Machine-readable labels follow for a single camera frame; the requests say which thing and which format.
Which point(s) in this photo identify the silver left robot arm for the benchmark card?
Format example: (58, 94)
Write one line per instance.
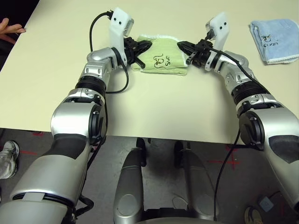
(70, 140)

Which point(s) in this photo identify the white bystander sneaker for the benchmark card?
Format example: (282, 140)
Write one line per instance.
(10, 154)

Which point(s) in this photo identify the bystander bare hand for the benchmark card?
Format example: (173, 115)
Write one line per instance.
(9, 30)

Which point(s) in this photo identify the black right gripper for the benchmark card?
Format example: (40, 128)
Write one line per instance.
(203, 53)

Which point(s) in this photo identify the grey power adapter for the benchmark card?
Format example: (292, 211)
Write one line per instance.
(266, 203)

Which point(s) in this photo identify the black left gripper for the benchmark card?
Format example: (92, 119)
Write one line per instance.
(130, 50)

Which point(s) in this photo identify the red floor tape mark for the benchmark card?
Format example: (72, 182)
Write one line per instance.
(37, 133)

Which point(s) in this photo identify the folded blue towel with embroidery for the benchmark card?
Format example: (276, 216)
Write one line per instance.
(278, 39)

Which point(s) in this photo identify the pale robot waist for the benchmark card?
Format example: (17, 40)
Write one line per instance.
(172, 221)

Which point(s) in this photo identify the green towel with white trim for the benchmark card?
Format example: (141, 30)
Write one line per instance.
(163, 51)

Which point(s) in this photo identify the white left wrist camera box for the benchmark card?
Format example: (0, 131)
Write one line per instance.
(118, 30)

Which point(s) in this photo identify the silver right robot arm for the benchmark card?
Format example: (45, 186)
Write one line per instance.
(273, 130)

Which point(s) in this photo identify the olive and black sneaker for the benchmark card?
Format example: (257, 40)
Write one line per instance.
(253, 215)

